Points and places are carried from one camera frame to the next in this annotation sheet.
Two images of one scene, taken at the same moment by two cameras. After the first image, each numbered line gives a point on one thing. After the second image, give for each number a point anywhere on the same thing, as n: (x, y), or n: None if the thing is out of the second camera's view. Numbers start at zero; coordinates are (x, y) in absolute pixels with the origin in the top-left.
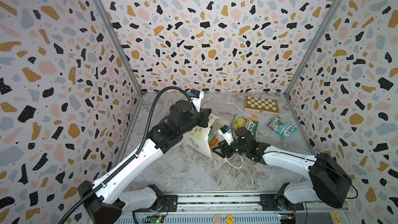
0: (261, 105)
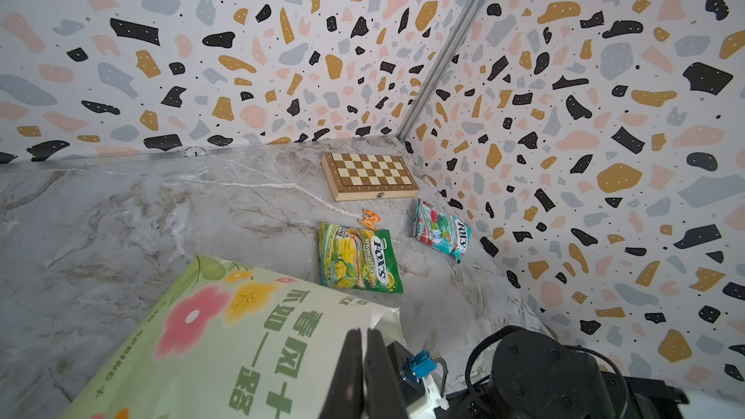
0: (365, 176)
